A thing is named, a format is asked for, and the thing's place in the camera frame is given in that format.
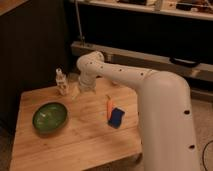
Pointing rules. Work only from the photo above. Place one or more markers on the metal vertical pole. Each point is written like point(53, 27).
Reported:
point(79, 23)

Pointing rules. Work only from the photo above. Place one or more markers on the blue sponge block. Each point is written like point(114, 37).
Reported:
point(116, 117)

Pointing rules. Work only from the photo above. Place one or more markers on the green ceramic bowl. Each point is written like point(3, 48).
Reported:
point(49, 117)

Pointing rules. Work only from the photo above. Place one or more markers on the wooden shelf board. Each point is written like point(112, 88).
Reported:
point(146, 9)

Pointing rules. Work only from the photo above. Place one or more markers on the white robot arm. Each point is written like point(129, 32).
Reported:
point(166, 120)

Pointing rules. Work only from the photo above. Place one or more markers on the small clear plastic bottle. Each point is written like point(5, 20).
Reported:
point(61, 81)

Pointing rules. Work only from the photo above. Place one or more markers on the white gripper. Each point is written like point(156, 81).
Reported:
point(86, 83)

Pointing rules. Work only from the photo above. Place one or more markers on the black case handle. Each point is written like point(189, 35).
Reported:
point(184, 63)

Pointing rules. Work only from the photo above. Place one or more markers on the grey metal case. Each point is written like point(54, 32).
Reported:
point(121, 56)

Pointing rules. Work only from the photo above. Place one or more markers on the orange carrot toy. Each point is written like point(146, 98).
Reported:
point(110, 106)

